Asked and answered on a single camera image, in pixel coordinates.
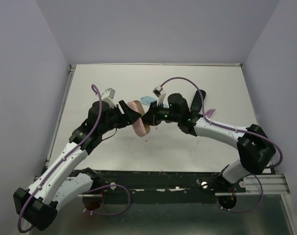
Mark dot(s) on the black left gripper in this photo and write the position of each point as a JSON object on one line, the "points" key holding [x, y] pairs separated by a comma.
{"points": [[128, 117]]}

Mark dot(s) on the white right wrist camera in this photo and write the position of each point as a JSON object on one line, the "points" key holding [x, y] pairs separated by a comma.
{"points": [[160, 93]]}

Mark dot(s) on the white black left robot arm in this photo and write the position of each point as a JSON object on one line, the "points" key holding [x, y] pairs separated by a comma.
{"points": [[40, 203]]}

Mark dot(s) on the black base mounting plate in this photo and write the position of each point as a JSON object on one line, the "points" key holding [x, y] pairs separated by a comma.
{"points": [[156, 187]]}

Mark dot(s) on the purple sunglasses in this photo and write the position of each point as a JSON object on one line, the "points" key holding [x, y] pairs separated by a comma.
{"points": [[209, 113]]}

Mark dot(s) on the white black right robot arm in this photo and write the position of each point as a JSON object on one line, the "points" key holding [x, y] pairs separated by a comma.
{"points": [[255, 152]]}

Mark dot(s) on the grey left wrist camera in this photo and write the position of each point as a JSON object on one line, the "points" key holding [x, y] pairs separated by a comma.
{"points": [[108, 98]]}

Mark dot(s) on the aluminium extrusion rail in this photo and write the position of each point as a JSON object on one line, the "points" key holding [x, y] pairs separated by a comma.
{"points": [[266, 184]]}

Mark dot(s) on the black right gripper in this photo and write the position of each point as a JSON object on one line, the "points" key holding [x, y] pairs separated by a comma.
{"points": [[151, 117]]}

